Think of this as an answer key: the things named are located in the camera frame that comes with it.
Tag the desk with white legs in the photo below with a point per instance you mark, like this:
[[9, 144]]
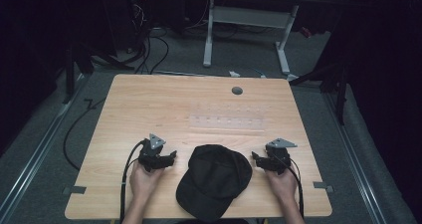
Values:
[[249, 16]]

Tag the grey round desk grommet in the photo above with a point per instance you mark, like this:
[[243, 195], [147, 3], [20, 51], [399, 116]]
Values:
[[237, 91]]

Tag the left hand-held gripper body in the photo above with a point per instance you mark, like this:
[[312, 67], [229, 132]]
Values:
[[151, 152]]

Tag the person's right hand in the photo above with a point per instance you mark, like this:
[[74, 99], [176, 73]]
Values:
[[282, 183]]

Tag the metal floor rail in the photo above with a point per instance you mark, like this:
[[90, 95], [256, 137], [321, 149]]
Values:
[[356, 157], [36, 154]]

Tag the grey tape piece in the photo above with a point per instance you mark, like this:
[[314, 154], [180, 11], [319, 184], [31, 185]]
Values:
[[75, 190], [322, 185]]

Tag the black baseball cap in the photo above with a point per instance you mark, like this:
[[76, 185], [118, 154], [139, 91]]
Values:
[[214, 180]]

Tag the person's left hand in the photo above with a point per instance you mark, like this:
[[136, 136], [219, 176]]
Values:
[[144, 182]]

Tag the small white floor object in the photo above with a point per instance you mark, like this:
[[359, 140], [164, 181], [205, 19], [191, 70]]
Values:
[[234, 74]]

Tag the black metal stand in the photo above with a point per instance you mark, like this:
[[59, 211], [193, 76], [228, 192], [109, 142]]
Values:
[[81, 59], [333, 78]]

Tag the clear plastic tray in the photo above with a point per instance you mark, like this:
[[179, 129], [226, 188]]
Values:
[[227, 117]]

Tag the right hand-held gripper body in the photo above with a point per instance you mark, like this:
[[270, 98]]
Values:
[[278, 154]]

